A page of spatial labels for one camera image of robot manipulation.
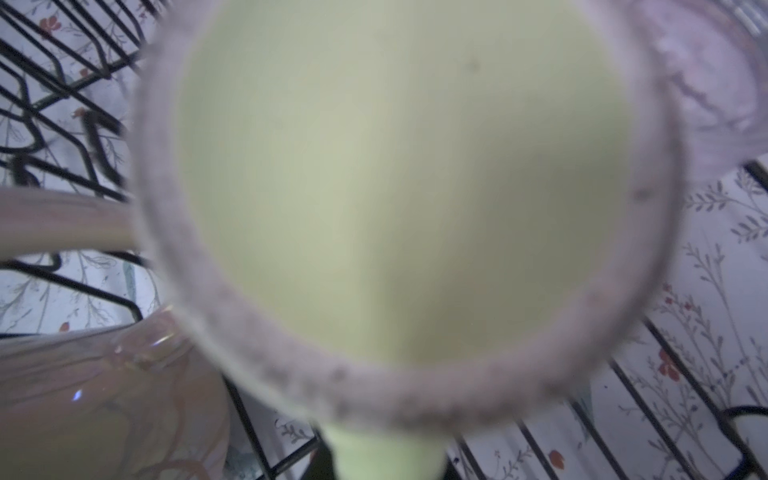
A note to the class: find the light green mug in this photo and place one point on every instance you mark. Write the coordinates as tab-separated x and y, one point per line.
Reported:
406	221

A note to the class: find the pink ceramic mug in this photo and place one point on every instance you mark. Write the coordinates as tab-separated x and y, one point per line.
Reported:
127	402

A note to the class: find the black wire dish rack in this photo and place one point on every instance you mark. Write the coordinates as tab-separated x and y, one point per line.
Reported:
686	400

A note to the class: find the clear glass cup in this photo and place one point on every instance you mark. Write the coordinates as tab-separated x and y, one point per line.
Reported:
715	57

